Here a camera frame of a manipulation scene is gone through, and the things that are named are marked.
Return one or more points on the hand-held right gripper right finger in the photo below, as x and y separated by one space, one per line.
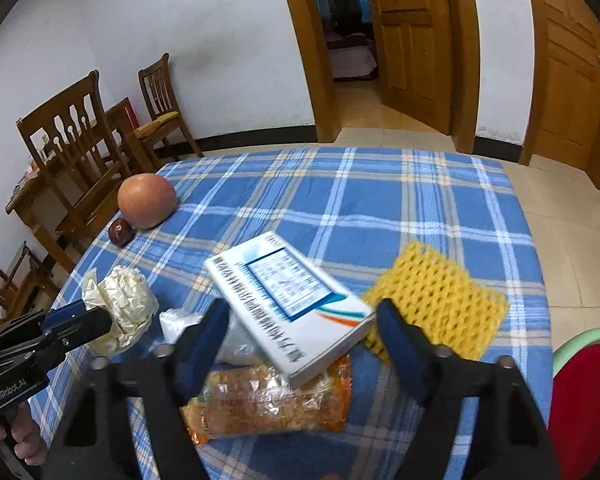
405 355

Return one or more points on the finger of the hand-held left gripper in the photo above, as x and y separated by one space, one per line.
65 314
80 332

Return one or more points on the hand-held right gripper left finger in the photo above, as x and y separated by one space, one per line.
210 345

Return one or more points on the white tissue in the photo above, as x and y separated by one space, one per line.
125 300

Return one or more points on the white and teal box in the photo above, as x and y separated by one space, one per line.
290 310

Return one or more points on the green bin with red liner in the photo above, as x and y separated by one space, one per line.
585 400

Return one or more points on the person's left hand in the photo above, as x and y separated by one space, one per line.
30 440

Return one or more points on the white plastic bag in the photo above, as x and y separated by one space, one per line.
180 322

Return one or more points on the yellow foam fruit net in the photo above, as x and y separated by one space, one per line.
440 300

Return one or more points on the clear orange snack packet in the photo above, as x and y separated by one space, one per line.
270 405

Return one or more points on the dark red fruit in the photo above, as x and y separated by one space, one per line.
120 232

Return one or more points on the wooden side table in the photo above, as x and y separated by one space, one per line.
30 195

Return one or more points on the orange apple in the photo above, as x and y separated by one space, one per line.
147 200

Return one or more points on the blue plaid tablecloth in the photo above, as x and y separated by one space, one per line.
355 200

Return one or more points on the tall wooden chair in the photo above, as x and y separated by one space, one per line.
70 130

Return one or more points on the wooden chair with yellow cushion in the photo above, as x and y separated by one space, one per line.
157 85

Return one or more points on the bed with pink cover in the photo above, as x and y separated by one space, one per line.
350 60

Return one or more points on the open wooden door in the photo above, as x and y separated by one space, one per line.
410 50

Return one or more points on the closed wooden door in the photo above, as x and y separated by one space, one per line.
570 60

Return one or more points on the wooden door frame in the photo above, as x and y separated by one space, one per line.
305 60

